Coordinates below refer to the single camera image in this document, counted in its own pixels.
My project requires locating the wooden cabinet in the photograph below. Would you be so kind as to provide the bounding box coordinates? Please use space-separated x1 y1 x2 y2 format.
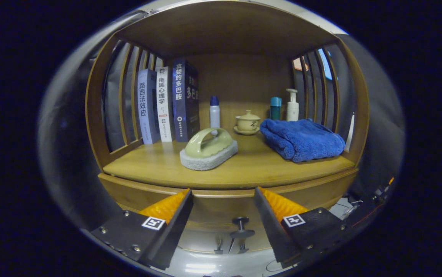
85 0 370 256

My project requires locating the light blue book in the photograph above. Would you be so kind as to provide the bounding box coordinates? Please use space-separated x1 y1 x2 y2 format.
137 68 162 145

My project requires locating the white bottle with blue cap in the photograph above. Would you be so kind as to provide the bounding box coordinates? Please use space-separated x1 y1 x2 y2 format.
209 96 221 129

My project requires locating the green handled scrub brush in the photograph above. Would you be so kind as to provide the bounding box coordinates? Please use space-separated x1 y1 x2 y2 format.
179 128 239 171

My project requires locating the dark blue book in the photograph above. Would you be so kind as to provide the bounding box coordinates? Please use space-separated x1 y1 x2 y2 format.
172 58 200 142

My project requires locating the wooden countertop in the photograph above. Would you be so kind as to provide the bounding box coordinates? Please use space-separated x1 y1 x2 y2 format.
103 133 356 190

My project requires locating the wooden drawer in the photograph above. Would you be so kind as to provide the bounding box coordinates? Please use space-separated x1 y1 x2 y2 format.
98 169 360 240

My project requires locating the blue towel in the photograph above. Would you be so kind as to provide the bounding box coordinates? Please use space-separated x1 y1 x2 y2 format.
260 118 346 163

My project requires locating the teal bottle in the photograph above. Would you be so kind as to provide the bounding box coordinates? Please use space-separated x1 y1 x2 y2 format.
270 97 282 120

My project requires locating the white pump bottle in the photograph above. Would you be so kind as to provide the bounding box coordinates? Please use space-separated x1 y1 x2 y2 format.
286 88 300 122

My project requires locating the beige lidded teacup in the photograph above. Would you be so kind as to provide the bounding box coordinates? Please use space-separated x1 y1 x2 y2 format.
233 110 261 136

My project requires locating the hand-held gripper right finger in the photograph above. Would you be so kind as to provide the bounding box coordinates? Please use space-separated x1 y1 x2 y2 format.
254 187 354 270

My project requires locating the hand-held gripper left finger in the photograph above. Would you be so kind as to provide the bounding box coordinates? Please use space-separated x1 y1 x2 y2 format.
90 189 194 270

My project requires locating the white book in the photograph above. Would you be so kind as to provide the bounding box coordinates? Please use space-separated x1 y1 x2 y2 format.
156 67 175 142

